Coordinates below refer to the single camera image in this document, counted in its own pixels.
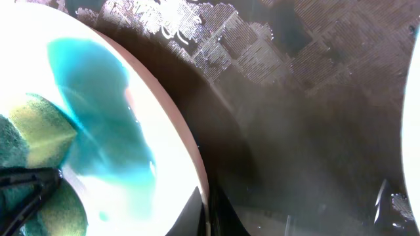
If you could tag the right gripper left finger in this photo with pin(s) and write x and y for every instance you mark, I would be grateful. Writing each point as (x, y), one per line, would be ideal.
(191, 221)

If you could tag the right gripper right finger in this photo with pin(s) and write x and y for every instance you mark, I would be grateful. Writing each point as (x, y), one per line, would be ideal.
(223, 219)

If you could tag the white plate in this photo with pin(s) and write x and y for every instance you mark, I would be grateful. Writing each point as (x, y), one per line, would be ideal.
(410, 132)
(133, 163)

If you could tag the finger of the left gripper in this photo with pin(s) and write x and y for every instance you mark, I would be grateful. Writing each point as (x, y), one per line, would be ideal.
(23, 192)

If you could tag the green yellow sponge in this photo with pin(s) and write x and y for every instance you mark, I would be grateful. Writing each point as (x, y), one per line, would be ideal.
(34, 134)

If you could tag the large dark serving tray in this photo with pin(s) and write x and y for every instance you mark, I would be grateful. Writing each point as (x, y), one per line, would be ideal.
(295, 105)

